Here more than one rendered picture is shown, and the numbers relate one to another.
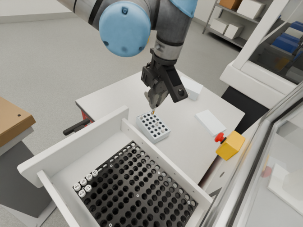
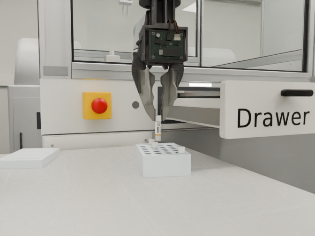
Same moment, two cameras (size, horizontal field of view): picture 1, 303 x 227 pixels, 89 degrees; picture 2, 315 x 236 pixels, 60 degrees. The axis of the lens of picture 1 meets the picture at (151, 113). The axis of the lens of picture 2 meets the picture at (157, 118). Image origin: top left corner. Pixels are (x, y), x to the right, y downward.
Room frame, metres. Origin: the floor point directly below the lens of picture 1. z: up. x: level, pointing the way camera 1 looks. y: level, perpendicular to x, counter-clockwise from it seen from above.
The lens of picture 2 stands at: (0.80, 0.30, 0.90)
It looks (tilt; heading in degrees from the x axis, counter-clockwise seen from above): 4 degrees down; 218
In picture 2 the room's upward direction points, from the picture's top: straight up
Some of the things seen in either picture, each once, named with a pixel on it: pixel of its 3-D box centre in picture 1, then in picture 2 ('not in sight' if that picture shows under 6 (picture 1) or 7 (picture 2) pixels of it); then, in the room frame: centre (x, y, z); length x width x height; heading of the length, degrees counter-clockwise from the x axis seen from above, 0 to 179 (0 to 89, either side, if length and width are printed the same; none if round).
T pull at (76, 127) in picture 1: (79, 129); (292, 92); (0.21, 0.17, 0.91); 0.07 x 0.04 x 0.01; 149
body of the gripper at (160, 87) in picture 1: (159, 71); (160, 31); (0.43, 0.01, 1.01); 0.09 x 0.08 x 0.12; 48
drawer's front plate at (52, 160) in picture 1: (86, 142); (281, 108); (0.20, 0.15, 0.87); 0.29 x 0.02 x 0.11; 149
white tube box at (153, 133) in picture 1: (152, 126); (160, 158); (0.39, -0.02, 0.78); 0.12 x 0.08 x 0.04; 48
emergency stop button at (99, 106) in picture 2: (220, 138); (99, 106); (0.34, -0.25, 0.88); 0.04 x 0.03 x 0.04; 149
